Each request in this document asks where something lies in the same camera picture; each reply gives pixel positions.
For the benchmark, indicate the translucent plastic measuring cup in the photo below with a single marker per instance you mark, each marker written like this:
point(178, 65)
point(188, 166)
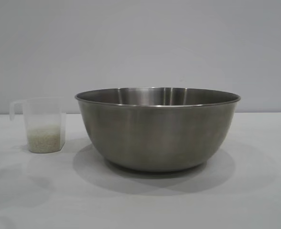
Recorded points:
point(46, 112)

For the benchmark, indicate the stainless steel mixing bowl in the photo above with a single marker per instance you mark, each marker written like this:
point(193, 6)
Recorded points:
point(157, 133)

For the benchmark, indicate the white raw rice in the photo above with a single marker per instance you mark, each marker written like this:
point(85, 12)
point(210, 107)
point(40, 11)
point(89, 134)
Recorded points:
point(44, 140)

